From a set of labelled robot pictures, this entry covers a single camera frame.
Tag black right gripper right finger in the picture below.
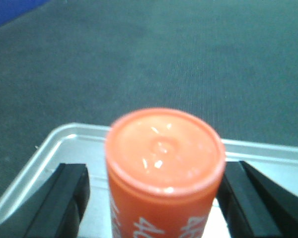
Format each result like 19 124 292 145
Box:
217 161 298 238

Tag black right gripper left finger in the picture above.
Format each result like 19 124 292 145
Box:
0 163 90 238

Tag orange cylindrical capacitor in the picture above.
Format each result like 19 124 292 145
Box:
105 108 225 238

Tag green conveyor belt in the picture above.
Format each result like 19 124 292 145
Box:
0 0 298 196

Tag silver metal tray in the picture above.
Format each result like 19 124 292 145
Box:
0 123 298 238

